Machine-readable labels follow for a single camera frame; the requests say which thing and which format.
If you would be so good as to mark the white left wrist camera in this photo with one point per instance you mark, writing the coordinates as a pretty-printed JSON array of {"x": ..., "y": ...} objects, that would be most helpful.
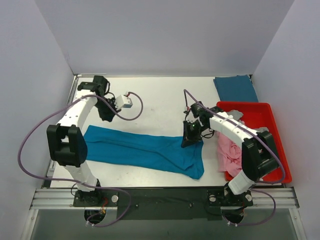
[{"x": 123, "y": 101}]

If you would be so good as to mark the aluminium front rail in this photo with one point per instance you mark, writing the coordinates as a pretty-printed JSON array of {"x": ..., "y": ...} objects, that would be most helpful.
[{"x": 261, "y": 198}]

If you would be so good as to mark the grey t-shirt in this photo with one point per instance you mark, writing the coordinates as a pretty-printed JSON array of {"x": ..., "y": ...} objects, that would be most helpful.
[{"x": 237, "y": 115}]

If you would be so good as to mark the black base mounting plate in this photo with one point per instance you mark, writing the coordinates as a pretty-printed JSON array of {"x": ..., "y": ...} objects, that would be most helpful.
[{"x": 161, "y": 211}]

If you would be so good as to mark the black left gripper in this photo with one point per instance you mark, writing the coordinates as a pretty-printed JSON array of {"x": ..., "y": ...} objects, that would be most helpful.
[{"x": 106, "y": 113}]

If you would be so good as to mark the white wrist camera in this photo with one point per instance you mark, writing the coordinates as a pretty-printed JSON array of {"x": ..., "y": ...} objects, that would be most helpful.
[
  {"x": 123, "y": 101},
  {"x": 187, "y": 110}
]

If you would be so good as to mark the folded dark blue t-shirt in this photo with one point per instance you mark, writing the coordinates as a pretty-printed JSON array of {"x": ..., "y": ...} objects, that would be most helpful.
[{"x": 235, "y": 89}]

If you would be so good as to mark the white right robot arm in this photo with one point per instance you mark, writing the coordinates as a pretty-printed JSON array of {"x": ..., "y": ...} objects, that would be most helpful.
[{"x": 259, "y": 155}]

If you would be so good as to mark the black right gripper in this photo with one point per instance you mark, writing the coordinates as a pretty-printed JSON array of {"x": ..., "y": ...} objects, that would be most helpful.
[{"x": 190, "y": 135}]

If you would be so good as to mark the pink t-shirt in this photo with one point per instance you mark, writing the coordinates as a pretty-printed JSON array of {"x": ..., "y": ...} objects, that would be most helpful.
[{"x": 229, "y": 155}]

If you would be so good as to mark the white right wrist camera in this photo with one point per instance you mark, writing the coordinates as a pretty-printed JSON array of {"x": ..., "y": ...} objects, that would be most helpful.
[{"x": 187, "y": 110}]

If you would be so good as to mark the bright blue t-shirt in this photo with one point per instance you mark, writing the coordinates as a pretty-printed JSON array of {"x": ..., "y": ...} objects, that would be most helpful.
[{"x": 163, "y": 153}]

